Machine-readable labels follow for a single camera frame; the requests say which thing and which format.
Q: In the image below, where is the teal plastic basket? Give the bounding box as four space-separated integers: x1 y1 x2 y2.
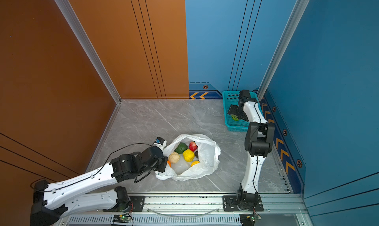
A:
221 90 264 132

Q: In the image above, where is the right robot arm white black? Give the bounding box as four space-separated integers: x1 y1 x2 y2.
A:
228 90 275 211

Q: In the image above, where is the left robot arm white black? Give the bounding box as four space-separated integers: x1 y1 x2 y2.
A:
30 146 168 226

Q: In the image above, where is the beige round fruit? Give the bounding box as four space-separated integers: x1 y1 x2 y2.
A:
168 152 181 164

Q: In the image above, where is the green avocado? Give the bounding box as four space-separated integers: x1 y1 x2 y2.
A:
175 142 188 154

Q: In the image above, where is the yellow lemon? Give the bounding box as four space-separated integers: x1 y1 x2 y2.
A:
182 149 195 162

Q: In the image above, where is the red apple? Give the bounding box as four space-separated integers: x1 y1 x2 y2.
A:
189 141 198 152

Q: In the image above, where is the left green circuit board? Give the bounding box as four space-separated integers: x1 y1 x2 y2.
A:
112 214 134 226

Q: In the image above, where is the right circuit board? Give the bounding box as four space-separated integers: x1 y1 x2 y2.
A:
239 214 262 226

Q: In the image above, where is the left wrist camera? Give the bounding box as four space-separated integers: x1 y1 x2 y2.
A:
153 137 167 150

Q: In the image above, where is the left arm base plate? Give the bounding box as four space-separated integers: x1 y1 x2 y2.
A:
102 195 145 213

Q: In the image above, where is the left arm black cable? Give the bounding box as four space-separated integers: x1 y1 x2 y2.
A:
29 143 155 194

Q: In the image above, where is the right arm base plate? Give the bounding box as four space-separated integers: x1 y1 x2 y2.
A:
222 195 264 212

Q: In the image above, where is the aluminium mounting rail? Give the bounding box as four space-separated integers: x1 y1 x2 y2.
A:
56 192 313 226

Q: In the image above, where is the right aluminium corner post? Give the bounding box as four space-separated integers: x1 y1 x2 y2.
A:
257 0 310 101

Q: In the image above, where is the aluminium corner post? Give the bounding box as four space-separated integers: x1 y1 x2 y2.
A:
48 0 122 104
257 0 310 101

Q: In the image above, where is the left aluminium corner post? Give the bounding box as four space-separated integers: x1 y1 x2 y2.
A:
48 0 122 104

